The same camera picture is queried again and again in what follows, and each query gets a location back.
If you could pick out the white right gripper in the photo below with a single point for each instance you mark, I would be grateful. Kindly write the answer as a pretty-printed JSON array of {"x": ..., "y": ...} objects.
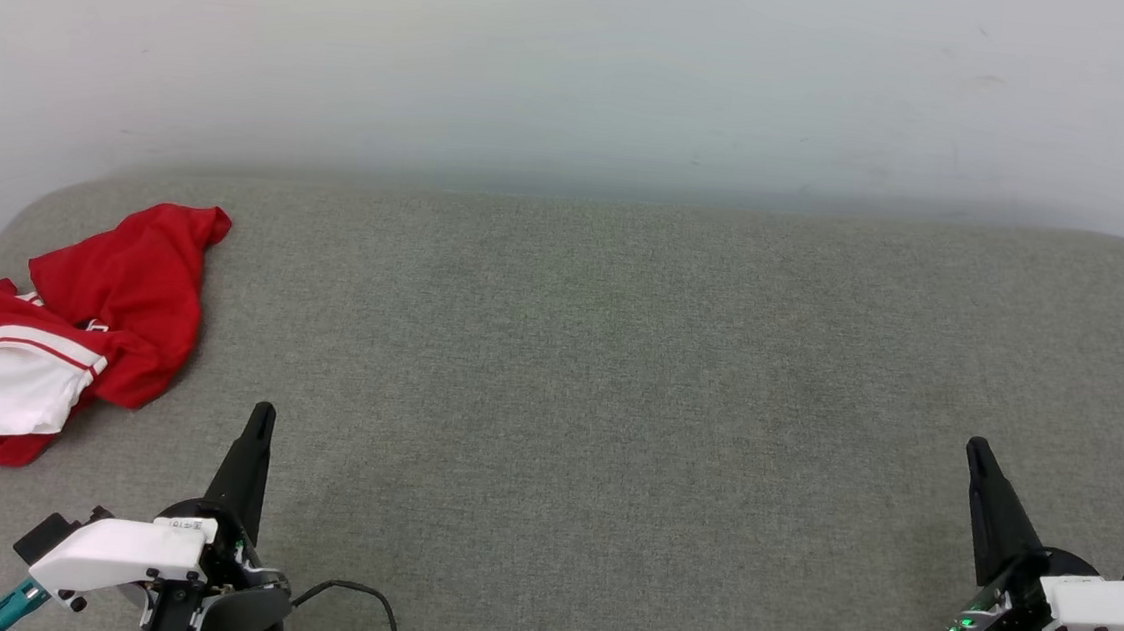
[{"x": 1110, "y": 611}]

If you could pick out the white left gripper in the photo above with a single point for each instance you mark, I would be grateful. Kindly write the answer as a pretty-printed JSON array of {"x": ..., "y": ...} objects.
[{"x": 122, "y": 552}]

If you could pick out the red and white t-shirt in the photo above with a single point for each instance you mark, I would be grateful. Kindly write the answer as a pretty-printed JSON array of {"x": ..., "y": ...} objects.
[{"x": 137, "y": 292}]

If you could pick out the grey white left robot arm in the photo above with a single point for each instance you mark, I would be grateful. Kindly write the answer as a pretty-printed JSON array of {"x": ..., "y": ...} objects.
[{"x": 242, "y": 621}]

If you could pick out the grey fabric sofa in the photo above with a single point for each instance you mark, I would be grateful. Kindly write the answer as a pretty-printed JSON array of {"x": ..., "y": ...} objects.
[{"x": 615, "y": 410}]

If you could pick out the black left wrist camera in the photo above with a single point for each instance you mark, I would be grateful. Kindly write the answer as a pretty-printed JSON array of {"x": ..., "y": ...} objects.
[{"x": 48, "y": 538}]

